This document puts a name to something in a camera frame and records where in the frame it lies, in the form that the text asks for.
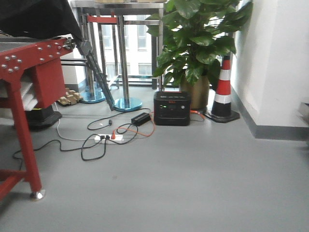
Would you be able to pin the black power adapter brick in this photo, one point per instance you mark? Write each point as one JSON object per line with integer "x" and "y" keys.
{"x": 140, "y": 119}

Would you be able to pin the black portable power station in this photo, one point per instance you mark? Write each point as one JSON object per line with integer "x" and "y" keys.
{"x": 172, "y": 108}

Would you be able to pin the gold plant pot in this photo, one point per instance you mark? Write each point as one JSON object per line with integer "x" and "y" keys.
{"x": 198, "y": 92}

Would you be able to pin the white power strip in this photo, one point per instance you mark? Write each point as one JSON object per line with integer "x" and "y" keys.
{"x": 109, "y": 138}

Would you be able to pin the red white traffic cone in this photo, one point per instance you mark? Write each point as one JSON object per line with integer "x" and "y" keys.
{"x": 221, "y": 111}

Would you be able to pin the wooden blocks pile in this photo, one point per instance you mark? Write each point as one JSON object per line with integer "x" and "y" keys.
{"x": 71, "y": 98}

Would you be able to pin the green potted plant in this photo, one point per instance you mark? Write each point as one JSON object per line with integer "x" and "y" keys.
{"x": 195, "y": 34}

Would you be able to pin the black base block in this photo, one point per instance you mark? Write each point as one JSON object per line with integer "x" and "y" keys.
{"x": 41, "y": 118}

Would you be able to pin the black cloth cover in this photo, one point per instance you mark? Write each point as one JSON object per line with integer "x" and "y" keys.
{"x": 39, "y": 19}

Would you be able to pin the steel stanchion post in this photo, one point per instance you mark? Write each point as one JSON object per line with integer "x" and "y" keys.
{"x": 126, "y": 103}
{"x": 92, "y": 93}

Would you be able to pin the red metal conveyor frame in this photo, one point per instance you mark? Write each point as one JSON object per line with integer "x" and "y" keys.
{"x": 31, "y": 73}

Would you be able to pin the stainless steel table frame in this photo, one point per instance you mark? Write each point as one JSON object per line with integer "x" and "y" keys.
{"x": 141, "y": 47}

